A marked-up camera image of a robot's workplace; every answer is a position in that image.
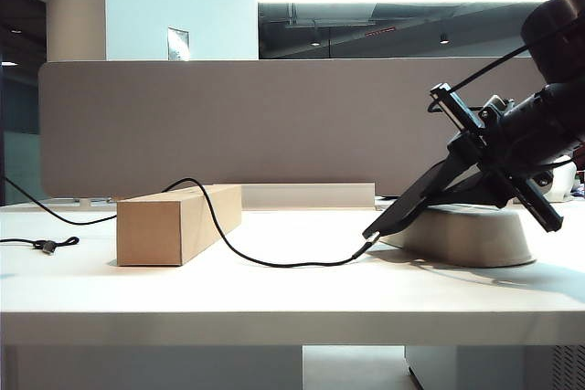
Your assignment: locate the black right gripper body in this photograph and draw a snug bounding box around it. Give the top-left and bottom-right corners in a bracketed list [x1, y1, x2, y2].
[431, 82, 585, 232]

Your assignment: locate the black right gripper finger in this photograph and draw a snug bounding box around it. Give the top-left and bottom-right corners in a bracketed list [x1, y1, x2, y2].
[404, 154, 484, 216]
[429, 170, 497, 206]

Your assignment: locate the beige pulp tray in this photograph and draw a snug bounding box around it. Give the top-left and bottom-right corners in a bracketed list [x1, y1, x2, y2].
[388, 205, 538, 269]

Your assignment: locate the black smartphone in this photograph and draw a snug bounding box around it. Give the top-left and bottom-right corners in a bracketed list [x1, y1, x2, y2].
[363, 159, 458, 245]

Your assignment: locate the black USB charging cable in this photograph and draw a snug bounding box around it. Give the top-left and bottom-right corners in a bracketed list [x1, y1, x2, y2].
[0, 174, 381, 269]

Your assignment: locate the white rounded appliance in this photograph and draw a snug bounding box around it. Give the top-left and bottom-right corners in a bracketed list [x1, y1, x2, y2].
[546, 159, 578, 203]

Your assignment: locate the grey fabric desk divider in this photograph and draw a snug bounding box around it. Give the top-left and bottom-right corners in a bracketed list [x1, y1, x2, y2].
[38, 59, 557, 199]

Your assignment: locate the brown cardboard box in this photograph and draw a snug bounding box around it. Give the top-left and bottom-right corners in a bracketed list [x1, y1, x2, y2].
[116, 184, 243, 268]

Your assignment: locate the white desk side panel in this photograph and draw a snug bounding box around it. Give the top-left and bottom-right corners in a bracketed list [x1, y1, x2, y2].
[0, 346, 303, 390]

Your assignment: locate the white round column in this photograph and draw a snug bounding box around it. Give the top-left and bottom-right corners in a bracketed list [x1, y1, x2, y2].
[45, 0, 107, 62]

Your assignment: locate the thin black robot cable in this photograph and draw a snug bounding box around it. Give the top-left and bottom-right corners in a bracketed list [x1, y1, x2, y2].
[427, 42, 534, 116]

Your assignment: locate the wall notice poster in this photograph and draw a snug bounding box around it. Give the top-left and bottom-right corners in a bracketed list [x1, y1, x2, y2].
[166, 26, 190, 61]

